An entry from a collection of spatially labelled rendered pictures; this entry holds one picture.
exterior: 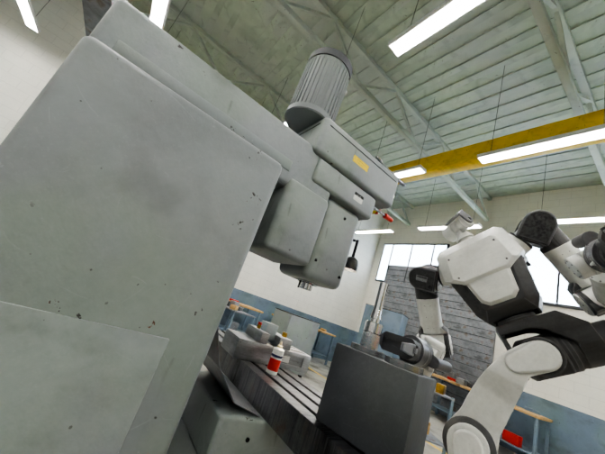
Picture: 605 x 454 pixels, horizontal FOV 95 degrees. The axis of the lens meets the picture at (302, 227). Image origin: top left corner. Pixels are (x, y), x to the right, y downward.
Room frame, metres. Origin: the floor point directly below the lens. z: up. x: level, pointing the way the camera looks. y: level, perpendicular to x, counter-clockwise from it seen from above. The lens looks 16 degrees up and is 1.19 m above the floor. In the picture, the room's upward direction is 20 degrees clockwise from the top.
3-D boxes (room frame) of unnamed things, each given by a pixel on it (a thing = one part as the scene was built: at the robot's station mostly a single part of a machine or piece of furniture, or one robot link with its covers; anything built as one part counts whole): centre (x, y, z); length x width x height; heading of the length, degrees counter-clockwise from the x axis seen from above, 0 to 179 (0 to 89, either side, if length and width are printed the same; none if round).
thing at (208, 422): (1.11, -0.09, 0.83); 0.50 x 0.35 x 0.12; 121
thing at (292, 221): (1.01, 0.07, 1.47); 0.24 x 0.19 x 0.26; 31
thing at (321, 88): (0.98, 0.12, 2.05); 0.20 x 0.20 x 0.32
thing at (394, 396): (0.74, -0.31, 1.07); 0.22 x 0.12 x 0.20; 43
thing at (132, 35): (0.85, 0.33, 1.66); 0.80 x 0.23 x 0.20; 121
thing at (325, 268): (1.10, -0.09, 1.47); 0.21 x 0.19 x 0.32; 31
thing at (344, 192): (1.09, -0.06, 1.68); 0.34 x 0.24 x 0.10; 121
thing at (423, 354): (0.89, -0.43, 1.20); 0.13 x 0.12 x 0.10; 35
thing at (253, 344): (1.26, -0.04, 1.02); 0.35 x 0.15 x 0.11; 119
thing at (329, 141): (1.10, -0.08, 1.81); 0.47 x 0.26 x 0.16; 121
